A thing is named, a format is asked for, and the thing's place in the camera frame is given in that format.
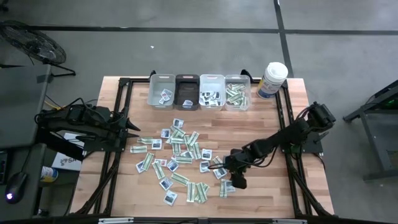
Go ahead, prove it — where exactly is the black floor fan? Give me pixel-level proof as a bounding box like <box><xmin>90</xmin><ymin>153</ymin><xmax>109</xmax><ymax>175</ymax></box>
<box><xmin>0</xmin><ymin>20</ymin><xmax>77</xmax><ymax>78</ymax></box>

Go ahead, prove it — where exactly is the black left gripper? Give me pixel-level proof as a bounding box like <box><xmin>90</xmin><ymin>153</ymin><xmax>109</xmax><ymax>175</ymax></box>
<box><xmin>108</xmin><ymin>115</ymin><xmax>141</xmax><ymax>141</ymax></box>

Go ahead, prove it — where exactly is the yellow cable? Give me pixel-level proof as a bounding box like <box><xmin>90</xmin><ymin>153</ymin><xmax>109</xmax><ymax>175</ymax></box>
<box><xmin>45</xmin><ymin>100</ymin><xmax>65</xmax><ymax>111</ymax></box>

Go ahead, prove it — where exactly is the dark grey plastic bin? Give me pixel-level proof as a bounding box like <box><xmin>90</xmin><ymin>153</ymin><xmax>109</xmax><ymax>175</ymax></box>
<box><xmin>173</xmin><ymin>73</ymin><xmax>200</xmax><ymax>111</ymax></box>

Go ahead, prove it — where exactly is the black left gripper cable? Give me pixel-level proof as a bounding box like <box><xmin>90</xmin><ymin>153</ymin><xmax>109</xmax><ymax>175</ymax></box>
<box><xmin>63</xmin><ymin>97</ymin><xmax>105</xmax><ymax>116</ymax></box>

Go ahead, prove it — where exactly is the black keyboard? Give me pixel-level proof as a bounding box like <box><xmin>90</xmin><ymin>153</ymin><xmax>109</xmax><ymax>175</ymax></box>
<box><xmin>0</xmin><ymin>151</ymin><xmax>9</xmax><ymax>186</ymax></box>

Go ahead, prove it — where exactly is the grey desk top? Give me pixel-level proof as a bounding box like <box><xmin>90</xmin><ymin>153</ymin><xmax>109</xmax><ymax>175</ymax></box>
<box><xmin>0</xmin><ymin>64</ymin><xmax>52</xmax><ymax>149</ymax></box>

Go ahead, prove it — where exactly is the clear plastic bin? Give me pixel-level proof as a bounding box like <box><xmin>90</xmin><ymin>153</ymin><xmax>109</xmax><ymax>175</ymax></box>
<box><xmin>224</xmin><ymin>73</ymin><xmax>252</xmax><ymax>112</ymax></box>

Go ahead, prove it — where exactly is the disinfecting wipes canister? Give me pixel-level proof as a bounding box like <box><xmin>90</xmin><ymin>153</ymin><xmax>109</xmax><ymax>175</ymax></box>
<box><xmin>256</xmin><ymin>61</ymin><xmax>289</xmax><ymax>100</ymax></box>

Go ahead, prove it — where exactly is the light grey plastic bin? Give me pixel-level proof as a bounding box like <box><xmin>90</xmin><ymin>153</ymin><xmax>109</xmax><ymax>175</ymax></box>
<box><xmin>147</xmin><ymin>73</ymin><xmax>177</xmax><ymax>111</ymax></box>

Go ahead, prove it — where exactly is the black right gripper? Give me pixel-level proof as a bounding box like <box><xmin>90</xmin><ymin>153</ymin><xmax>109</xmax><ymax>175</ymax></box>
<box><xmin>224</xmin><ymin>148</ymin><xmax>249</xmax><ymax>190</ymax></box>

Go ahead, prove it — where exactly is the white cardboard box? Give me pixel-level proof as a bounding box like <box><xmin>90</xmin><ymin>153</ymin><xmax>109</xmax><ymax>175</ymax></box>
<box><xmin>51</xmin><ymin>133</ymin><xmax>85</xmax><ymax>172</ymax></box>

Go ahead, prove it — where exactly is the grey low desk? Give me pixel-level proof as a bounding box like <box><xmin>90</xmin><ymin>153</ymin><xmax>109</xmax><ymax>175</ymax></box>
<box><xmin>0</xmin><ymin>143</ymin><xmax>47</xmax><ymax>220</ymax></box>

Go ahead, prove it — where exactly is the dark grey metal stand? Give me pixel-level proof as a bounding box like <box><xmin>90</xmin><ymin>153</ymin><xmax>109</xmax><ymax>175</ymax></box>
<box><xmin>341</xmin><ymin>79</ymin><xmax>398</xmax><ymax>182</ymax></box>

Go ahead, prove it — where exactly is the blue yellow can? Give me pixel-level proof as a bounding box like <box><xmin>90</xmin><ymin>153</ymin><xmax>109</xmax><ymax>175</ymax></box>
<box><xmin>40</xmin><ymin>166</ymin><xmax>59</xmax><ymax>184</ymax></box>

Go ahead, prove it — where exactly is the white plastic bin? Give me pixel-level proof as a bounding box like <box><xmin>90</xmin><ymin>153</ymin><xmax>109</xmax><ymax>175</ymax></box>
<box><xmin>198</xmin><ymin>73</ymin><xmax>226</xmax><ymax>111</ymax></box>

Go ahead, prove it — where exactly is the black computer mouse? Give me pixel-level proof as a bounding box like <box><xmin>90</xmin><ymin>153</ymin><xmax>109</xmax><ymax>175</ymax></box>
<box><xmin>4</xmin><ymin>172</ymin><xmax>28</xmax><ymax>205</ymax></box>

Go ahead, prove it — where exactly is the silver metal bracket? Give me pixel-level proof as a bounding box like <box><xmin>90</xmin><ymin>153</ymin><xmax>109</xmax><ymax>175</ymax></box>
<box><xmin>272</xmin><ymin>218</ymin><xmax>308</xmax><ymax>224</ymax></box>
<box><xmin>98</xmin><ymin>217</ymin><xmax>134</xmax><ymax>224</ymax></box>

